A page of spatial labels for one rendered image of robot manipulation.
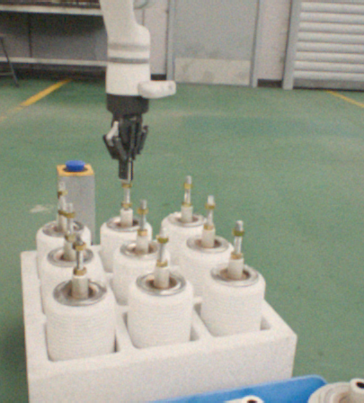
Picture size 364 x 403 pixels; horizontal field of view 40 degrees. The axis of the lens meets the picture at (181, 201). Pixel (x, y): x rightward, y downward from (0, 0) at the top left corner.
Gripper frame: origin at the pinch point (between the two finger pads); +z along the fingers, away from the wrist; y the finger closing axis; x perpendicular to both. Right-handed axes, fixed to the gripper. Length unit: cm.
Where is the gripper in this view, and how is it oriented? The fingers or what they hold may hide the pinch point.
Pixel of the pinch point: (126, 170)
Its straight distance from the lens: 93.0
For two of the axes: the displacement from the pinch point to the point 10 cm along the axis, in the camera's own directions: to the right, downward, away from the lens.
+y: -4.1, 2.9, -8.7
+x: 9.1, 1.8, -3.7
